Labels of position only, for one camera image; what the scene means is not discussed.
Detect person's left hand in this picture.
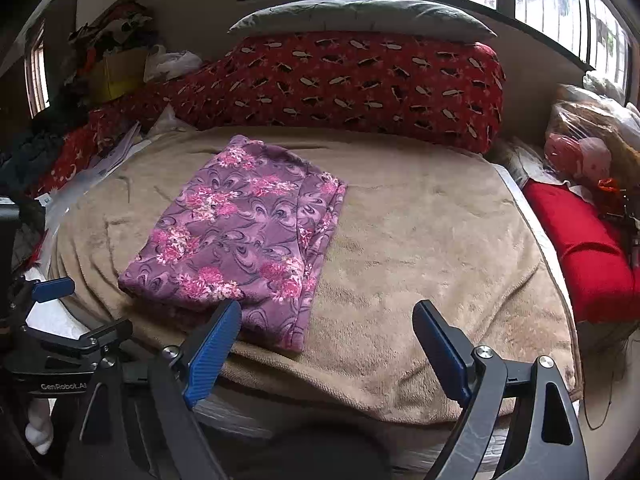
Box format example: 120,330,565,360
25,400,55,453

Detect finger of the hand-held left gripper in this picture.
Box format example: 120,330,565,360
22,317,133,358
7,276,76,331

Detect dark clothes heap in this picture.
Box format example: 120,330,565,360
0,115,66,196

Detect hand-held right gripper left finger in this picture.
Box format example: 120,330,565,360
65,300,243,480

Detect clear plastic bag with doll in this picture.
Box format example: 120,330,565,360
542,82,640,196

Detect white plastic bag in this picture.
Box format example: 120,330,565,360
144,45,203,83

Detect pile of mixed clothes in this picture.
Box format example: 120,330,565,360
67,2,161,61

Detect grey pillow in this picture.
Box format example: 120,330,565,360
227,0,498,43

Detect white paper sheets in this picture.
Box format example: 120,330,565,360
42,105,176,231

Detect beige fleece blanket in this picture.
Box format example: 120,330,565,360
47,125,583,423

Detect orange plastic toy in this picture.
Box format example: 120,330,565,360
597,177,631,197

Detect yellow cardboard box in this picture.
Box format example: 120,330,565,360
90,47,148,103

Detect red patterned blanket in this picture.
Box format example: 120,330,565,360
90,30,506,156

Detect red folded cloth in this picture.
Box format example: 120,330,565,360
522,180,640,326

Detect red star print cloth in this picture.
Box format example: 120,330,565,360
30,110,141,196

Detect purple floral garment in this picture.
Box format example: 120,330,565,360
117,134,348,353

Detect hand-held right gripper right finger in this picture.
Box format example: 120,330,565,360
412,300,591,480

